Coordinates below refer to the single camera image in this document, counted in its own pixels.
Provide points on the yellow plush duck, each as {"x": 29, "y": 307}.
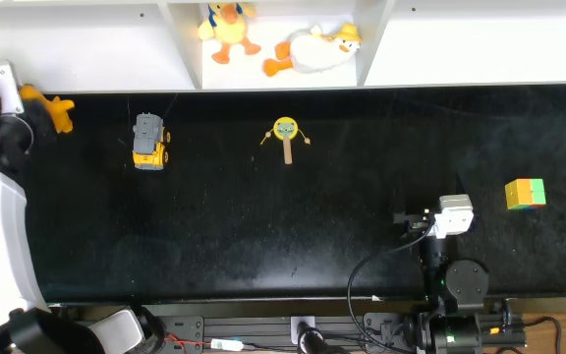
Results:
{"x": 231, "y": 32}

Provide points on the white shelf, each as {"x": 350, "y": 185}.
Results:
{"x": 435, "y": 49}

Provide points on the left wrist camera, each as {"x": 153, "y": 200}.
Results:
{"x": 5, "y": 83}

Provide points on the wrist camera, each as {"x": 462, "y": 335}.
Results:
{"x": 454, "y": 216}
{"x": 5, "y": 83}

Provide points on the many-coloured puzzle cube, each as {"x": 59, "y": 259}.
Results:
{"x": 525, "y": 194}

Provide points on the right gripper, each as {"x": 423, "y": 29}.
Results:
{"x": 413, "y": 221}

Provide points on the grey and yellow toy truck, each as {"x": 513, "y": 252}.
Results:
{"x": 148, "y": 142}

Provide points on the orange toy dinosaur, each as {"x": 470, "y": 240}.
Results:
{"x": 57, "y": 110}

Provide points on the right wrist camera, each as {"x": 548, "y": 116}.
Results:
{"x": 454, "y": 216}

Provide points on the mounting rail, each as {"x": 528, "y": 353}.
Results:
{"x": 263, "y": 328}

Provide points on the white plush duck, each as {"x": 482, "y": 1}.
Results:
{"x": 315, "y": 51}

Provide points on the yellow rattle drum toy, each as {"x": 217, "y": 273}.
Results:
{"x": 285, "y": 130}

